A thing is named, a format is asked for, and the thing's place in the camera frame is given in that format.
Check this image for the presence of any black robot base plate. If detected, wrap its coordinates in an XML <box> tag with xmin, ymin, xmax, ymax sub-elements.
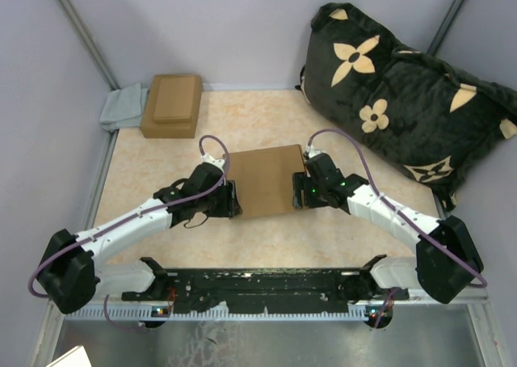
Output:
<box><xmin>122</xmin><ymin>255</ymin><xmax>388</xmax><ymax>313</ymax></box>

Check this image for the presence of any white slotted cable duct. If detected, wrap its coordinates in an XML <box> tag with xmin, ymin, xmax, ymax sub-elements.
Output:
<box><xmin>67</xmin><ymin>302</ymin><xmax>380</xmax><ymax>323</ymax></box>

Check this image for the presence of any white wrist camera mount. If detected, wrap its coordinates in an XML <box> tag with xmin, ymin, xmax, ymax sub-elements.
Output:
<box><xmin>303</xmin><ymin>145</ymin><xmax>323</xmax><ymax>160</ymax></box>
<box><xmin>202</xmin><ymin>153</ymin><xmax>225</xmax><ymax>171</ymax></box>

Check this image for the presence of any small folded cardboard box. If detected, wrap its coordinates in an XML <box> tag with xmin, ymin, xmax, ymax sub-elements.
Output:
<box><xmin>153</xmin><ymin>76</ymin><xmax>195</xmax><ymax>124</ymax></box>

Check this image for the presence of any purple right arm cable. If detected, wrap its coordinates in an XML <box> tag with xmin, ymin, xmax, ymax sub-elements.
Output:
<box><xmin>305</xmin><ymin>128</ymin><xmax>489</xmax><ymax>328</ymax></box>

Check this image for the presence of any grey folded cloth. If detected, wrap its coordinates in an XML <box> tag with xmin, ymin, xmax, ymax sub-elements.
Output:
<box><xmin>99</xmin><ymin>83</ymin><xmax>149</xmax><ymax>133</ymax></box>

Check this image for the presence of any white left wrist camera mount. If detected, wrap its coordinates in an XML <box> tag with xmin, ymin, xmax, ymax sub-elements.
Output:
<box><xmin>202</xmin><ymin>153</ymin><xmax>225</xmax><ymax>171</ymax></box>

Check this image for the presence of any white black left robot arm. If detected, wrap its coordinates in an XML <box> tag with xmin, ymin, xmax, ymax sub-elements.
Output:
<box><xmin>31</xmin><ymin>159</ymin><xmax>241</xmax><ymax>314</ymax></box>

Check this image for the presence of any right aluminium corner post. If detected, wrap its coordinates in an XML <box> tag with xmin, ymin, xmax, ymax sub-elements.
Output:
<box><xmin>427</xmin><ymin>0</ymin><xmax>467</xmax><ymax>56</ymax></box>

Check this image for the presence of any left aluminium corner post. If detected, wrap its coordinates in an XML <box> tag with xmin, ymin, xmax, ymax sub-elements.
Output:
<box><xmin>56</xmin><ymin>0</ymin><xmax>120</xmax><ymax>91</ymax></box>

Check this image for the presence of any aluminium frame rail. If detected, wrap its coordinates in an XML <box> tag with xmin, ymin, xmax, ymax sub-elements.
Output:
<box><xmin>50</xmin><ymin>272</ymin><xmax>490</xmax><ymax>303</ymax></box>

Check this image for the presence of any large folded cardboard box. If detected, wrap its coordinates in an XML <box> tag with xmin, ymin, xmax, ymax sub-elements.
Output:
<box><xmin>140</xmin><ymin>74</ymin><xmax>203</xmax><ymax>139</ymax></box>

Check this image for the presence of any aluminium corner post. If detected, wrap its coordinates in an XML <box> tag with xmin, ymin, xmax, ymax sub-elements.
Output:
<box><xmin>56</xmin><ymin>0</ymin><xmax>120</xmax><ymax>91</ymax></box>
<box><xmin>427</xmin><ymin>0</ymin><xmax>467</xmax><ymax>56</ymax></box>

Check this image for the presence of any black floral plush pillow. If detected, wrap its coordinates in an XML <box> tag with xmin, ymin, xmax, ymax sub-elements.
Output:
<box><xmin>300</xmin><ymin>2</ymin><xmax>516</xmax><ymax>210</ymax></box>

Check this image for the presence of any brown cardboard box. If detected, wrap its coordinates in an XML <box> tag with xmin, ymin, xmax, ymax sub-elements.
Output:
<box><xmin>227</xmin><ymin>144</ymin><xmax>305</xmax><ymax>219</ymax></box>

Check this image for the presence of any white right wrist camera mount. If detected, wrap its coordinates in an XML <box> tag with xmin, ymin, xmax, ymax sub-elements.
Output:
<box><xmin>303</xmin><ymin>145</ymin><xmax>323</xmax><ymax>160</ymax></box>

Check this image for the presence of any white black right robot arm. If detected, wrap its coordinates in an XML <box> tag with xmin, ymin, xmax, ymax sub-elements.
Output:
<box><xmin>293</xmin><ymin>148</ymin><xmax>484</xmax><ymax>304</ymax></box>

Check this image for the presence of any white paper sheet corner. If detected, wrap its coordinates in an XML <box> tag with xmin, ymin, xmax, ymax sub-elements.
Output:
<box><xmin>47</xmin><ymin>346</ymin><xmax>92</xmax><ymax>367</ymax></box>

